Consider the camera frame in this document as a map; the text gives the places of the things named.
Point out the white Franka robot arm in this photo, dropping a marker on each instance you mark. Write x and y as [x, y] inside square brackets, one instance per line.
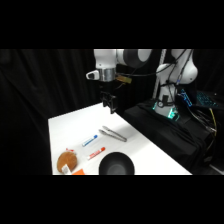
[106, 60]

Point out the black cloth covered stand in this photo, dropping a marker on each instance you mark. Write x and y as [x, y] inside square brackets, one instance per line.
[166, 133]

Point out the red capped white pen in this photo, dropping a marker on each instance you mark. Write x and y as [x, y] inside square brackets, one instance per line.
[96, 153]

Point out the blue capped white pen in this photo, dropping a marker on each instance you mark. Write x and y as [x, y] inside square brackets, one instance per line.
[90, 140]

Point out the blue lit keyboard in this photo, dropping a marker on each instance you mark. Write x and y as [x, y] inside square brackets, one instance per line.
[206, 99]

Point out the brown circuit board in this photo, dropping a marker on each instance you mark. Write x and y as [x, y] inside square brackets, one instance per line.
[124, 79]

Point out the metal tongs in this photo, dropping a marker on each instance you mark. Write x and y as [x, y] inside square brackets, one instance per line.
[113, 134]

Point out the black curtain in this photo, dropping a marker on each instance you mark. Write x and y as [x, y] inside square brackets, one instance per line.
[36, 100]

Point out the black bowl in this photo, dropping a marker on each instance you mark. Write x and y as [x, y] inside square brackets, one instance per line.
[116, 164]

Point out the orange paper piece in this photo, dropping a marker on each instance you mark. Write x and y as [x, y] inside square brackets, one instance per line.
[79, 172]

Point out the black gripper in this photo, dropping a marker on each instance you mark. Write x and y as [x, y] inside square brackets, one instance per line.
[107, 96]

